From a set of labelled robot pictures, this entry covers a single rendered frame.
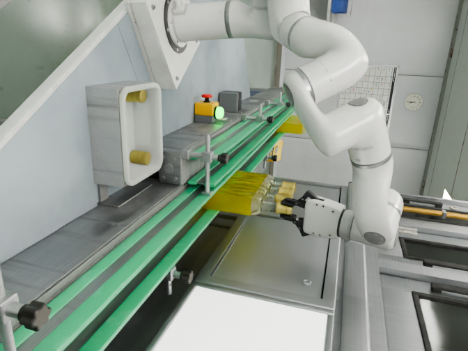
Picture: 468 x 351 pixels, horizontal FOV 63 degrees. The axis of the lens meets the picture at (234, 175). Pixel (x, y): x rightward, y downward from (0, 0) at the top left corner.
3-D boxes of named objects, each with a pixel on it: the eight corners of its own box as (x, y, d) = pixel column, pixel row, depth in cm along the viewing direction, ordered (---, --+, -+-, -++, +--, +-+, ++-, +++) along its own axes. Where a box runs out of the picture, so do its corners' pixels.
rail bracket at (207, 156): (181, 193, 104) (224, 199, 100) (180, 132, 98) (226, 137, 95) (185, 189, 106) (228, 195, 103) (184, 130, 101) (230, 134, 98)
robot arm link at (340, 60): (273, 31, 80) (303, 51, 69) (329, 3, 81) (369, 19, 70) (288, 86, 89) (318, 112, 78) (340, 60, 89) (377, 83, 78)
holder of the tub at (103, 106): (95, 205, 90) (125, 209, 88) (85, 86, 81) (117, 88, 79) (134, 182, 105) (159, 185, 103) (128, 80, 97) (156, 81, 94)
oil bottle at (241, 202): (189, 207, 113) (260, 218, 107) (189, 189, 111) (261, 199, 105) (196, 200, 118) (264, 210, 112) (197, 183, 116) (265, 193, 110)
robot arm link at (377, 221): (356, 142, 86) (373, 209, 97) (337, 178, 78) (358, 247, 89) (395, 141, 81) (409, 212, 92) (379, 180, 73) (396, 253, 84)
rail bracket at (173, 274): (133, 291, 87) (187, 303, 83) (131, 265, 84) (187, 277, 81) (142, 281, 90) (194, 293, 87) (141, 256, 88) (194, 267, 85)
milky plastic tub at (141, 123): (95, 184, 88) (128, 189, 86) (86, 85, 81) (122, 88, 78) (134, 164, 104) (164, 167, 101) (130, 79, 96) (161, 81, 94)
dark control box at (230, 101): (217, 111, 166) (236, 112, 164) (218, 92, 163) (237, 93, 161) (223, 108, 173) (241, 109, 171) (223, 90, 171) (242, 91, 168)
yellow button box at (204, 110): (193, 121, 141) (212, 123, 139) (193, 101, 138) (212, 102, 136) (200, 118, 147) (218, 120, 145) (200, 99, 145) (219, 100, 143)
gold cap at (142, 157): (134, 164, 101) (149, 166, 99) (127, 161, 97) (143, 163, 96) (137, 152, 101) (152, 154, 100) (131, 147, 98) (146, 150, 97)
